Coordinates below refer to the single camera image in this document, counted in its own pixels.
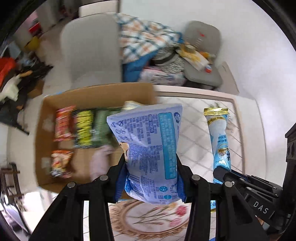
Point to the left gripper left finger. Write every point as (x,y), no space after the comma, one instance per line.
(63,220)

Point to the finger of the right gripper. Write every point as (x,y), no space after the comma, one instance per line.
(219,173)

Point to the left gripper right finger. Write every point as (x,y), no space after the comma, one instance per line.
(235,220)

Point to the light blue tube pack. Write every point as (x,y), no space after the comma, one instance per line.
(217,122)

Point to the orange cartoon snack bag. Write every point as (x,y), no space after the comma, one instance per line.
(61,163)

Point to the blue white wipes bag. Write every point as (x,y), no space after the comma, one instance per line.
(149,138)

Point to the green wipes pack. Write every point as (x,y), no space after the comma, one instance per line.
(102,134)

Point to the red snack bag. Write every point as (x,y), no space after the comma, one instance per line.
(64,124)

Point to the black shoe shine wipes pack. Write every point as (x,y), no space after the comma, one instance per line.
(83,128)

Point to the yellow blue tissue pack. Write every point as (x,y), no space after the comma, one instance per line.
(129,105)

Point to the lilac cloth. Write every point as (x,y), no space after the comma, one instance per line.
(99,164)

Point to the wooden stool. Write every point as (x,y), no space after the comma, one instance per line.
(10,188)

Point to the cardboard box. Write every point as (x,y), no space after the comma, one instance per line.
(94,97)

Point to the yellow snack bag on seat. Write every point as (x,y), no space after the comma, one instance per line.
(194,55)

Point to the pink floral bedding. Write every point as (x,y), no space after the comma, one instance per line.
(156,76)

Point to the black tripod pile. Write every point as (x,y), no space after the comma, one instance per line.
(29,88)

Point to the striped black white basket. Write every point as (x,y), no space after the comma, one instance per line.
(168,60)

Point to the grey floor seat cushion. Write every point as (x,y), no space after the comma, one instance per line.
(206,39)

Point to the white goose plush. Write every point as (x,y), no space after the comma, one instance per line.
(10,89)

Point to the plaid blanket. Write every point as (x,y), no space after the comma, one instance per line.
(139,42)

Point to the red plastic bag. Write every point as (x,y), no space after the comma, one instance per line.
(6,65)

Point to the grey chair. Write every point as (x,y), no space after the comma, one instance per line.
(91,52)

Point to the yellow bin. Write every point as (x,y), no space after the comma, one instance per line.
(33,45)

